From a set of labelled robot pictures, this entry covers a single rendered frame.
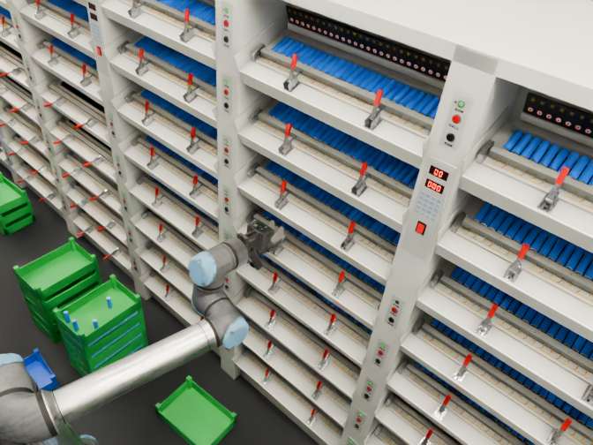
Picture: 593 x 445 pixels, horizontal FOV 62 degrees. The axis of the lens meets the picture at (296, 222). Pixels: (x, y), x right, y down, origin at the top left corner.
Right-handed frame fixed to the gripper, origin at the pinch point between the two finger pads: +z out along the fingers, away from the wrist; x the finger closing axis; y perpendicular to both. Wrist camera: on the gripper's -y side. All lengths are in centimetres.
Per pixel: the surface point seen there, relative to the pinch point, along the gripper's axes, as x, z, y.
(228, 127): 21.7, -7.8, 31.5
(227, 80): 22, -10, 47
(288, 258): -5.1, -0.5, -7.4
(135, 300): 62, -16, -68
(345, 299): -30.2, -1.0, -7.9
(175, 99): 49, -7, 31
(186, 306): 58, 11, -85
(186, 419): 18, -20, -105
